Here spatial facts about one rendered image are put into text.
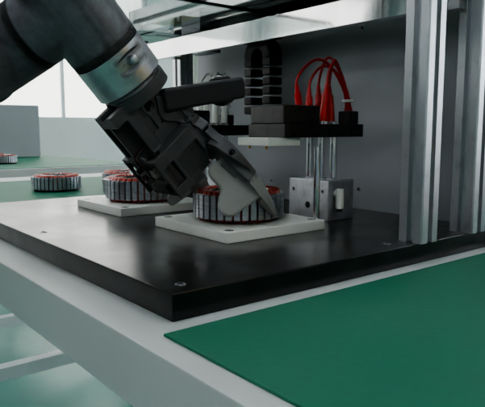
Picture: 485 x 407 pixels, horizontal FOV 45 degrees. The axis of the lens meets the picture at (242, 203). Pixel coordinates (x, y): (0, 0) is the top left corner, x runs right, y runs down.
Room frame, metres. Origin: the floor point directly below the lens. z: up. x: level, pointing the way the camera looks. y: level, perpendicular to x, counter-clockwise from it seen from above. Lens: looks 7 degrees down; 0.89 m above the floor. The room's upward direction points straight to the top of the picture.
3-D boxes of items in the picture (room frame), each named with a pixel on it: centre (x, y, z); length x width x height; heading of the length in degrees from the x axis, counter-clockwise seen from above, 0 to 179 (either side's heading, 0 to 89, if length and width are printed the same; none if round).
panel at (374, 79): (0.96, -0.12, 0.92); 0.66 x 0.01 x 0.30; 39
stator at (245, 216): (0.71, 0.00, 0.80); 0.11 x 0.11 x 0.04
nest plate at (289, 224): (0.71, 0.00, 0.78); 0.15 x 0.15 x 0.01; 39
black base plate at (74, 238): (0.81, 0.07, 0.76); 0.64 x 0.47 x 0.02; 39
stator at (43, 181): (1.35, 0.43, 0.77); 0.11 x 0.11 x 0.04
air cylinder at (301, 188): (0.80, -0.11, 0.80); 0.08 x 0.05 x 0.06; 39
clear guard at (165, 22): (0.90, 0.15, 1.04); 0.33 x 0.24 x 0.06; 129
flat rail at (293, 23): (0.87, 0.00, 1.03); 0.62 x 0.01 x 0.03; 39
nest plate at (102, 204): (0.90, 0.16, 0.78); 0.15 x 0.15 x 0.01; 39
